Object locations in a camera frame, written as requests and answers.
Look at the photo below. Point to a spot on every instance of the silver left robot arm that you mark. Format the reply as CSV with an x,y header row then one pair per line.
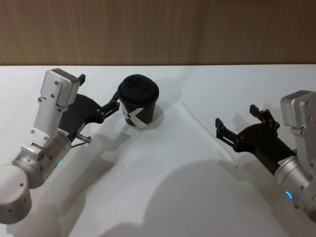
x,y
47,148

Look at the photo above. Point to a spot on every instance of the black plastic cup lid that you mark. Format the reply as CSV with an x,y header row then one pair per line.
x,y
138,87

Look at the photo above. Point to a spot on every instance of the clear plastic straw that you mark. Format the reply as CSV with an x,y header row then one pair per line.
x,y
209,134

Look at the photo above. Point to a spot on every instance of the black paper cup white print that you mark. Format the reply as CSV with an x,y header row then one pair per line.
x,y
139,114

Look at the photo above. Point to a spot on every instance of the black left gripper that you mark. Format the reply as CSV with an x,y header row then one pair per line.
x,y
79,111

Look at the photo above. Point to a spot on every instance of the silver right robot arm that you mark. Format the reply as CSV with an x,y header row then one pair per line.
x,y
298,168

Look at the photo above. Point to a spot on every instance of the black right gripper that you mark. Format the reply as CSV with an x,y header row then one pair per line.
x,y
261,140

